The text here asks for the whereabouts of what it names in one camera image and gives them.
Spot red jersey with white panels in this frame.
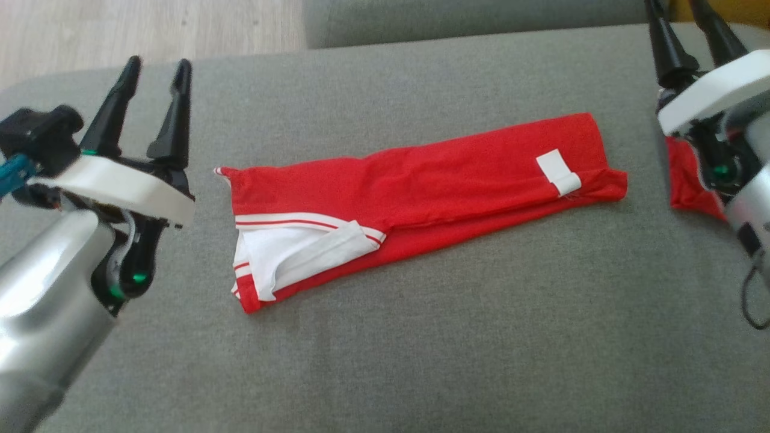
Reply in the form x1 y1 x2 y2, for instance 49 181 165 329
214 112 629 315

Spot black left cable teal plug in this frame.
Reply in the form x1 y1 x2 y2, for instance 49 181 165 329
0 153 37 202

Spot grey fabric sofa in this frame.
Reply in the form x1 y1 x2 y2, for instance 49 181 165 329
0 24 770 433

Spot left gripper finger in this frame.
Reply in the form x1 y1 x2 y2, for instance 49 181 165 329
79 55 143 158
146 58 193 170

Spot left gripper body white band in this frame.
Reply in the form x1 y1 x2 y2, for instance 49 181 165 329
27 150 196 318

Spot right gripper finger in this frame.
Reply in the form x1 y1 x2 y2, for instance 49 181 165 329
644 0 701 91
688 0 750 68

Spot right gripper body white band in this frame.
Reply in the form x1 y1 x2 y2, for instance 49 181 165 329
656 49 770 199

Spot red shorts with white stripe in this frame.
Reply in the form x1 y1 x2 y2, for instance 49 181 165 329
665 135 728 222

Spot grey sofa backrest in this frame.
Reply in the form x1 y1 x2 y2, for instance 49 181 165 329
303 0 653 50

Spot yellow sofa cushion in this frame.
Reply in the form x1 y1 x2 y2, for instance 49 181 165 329
669 0 770 29

